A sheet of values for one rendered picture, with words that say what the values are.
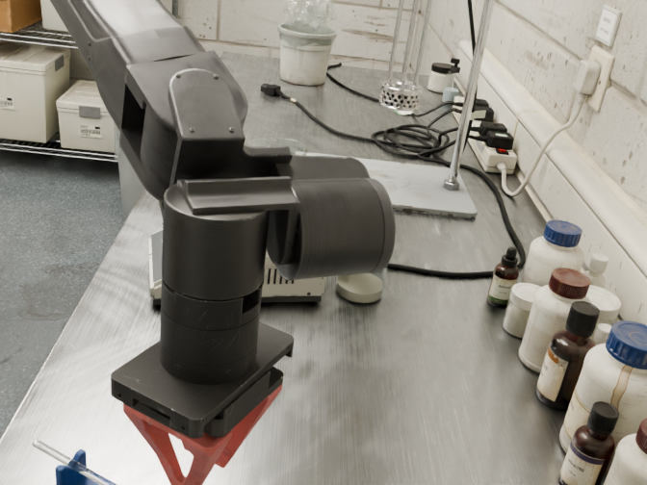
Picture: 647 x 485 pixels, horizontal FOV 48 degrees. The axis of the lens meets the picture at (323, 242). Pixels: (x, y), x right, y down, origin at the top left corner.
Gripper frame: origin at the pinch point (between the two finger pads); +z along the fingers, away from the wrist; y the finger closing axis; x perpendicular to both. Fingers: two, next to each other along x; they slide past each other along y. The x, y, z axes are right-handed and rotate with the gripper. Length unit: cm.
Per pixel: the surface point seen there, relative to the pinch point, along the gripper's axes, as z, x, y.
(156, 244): 6.0, 30.6, 31.0
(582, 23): -19, 1, 102
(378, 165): 8, 25, 84
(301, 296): 8.3, 12.5, 35.7
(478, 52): -15, 11, 82
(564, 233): -2, -12, 52
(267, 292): 7.3, 15.4, 32.6
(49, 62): 39, 202, 168
